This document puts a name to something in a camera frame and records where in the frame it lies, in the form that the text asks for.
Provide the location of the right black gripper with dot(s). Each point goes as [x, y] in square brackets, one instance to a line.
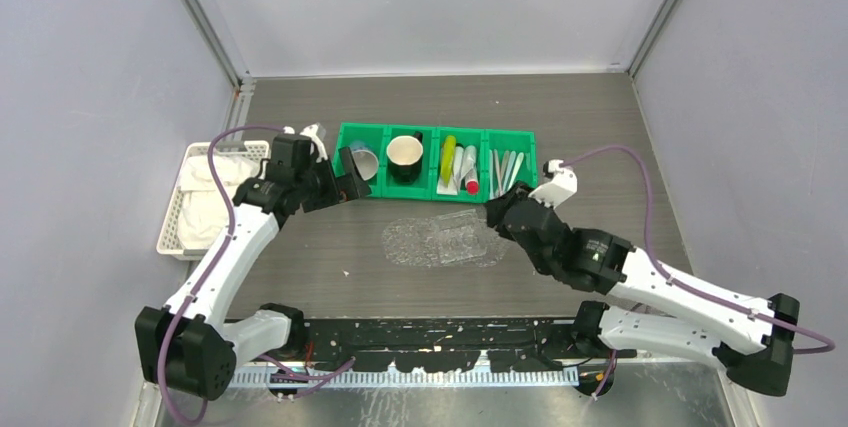
[495, 206]

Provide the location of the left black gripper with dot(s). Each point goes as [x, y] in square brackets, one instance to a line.
[341, 189]

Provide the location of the green compartment bin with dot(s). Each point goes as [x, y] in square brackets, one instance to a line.
[378, 137]

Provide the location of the yellow-green toothpaste tube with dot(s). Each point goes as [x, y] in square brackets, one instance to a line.
[447, 159]

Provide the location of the clear plastic bag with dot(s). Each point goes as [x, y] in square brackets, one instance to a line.
[460, 238]

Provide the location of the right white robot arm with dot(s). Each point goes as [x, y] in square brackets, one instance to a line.
[749, 338]

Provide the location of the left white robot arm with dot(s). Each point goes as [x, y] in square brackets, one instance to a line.
[187, 344]

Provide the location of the light blue toothbrush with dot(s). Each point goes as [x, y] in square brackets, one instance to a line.
[492, 173]

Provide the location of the pink toothbrush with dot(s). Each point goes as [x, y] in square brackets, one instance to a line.
[496, 182]

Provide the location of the pale blue toothbrush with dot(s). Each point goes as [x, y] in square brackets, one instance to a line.
[510, 168]

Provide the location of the beige toothbrush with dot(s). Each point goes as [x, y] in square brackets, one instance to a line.
[502, 172]

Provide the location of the white red-cap toothpaste tube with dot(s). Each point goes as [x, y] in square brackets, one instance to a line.
[471, 180]

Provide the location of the white orange-print toothpaste tube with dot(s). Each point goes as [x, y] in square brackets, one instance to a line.
[445, 187]

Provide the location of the pale mint toothpaste tube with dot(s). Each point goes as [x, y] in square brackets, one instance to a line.
[457, 164]

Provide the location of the blue mug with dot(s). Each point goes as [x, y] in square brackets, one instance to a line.
[365, 159]

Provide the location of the dark green mug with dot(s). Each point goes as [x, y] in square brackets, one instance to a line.
[405, 157]

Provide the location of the white cloth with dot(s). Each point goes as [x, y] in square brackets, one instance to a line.
[203, 213]

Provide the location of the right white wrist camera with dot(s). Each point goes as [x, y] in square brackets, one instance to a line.
[561, 184]

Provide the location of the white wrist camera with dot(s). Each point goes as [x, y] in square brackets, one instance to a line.
[316, 133]
[561, 184]

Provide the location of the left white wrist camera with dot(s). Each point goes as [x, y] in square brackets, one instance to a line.
[316, 133]

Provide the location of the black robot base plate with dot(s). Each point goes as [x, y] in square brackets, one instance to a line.
[440, 345]

